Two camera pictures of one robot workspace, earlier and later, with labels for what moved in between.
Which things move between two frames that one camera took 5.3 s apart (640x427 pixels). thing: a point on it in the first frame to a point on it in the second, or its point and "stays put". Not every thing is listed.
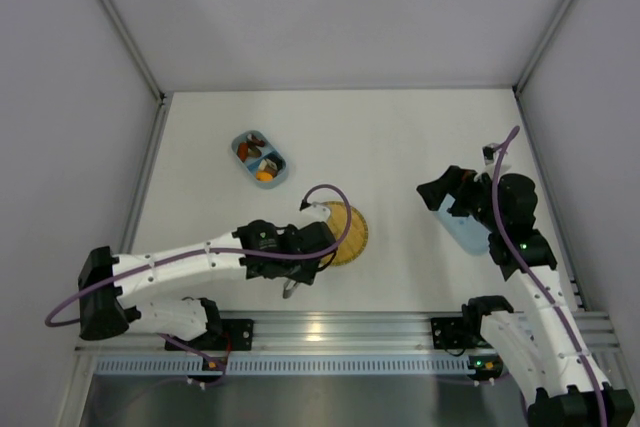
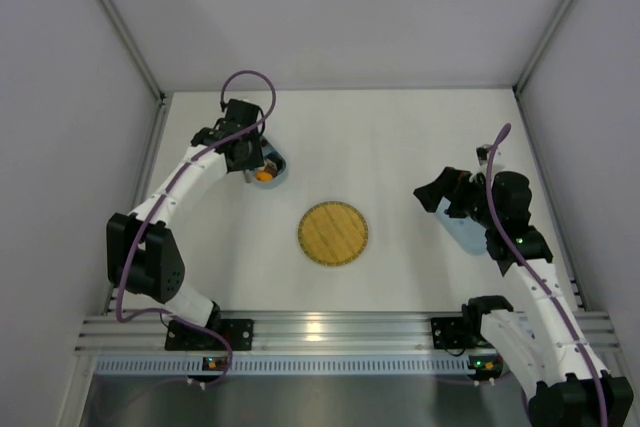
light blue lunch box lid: [466, 230] stays put
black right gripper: [454, 192] stays put
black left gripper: [310, 257] to [254, 163]
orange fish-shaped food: [263, 176] stays put
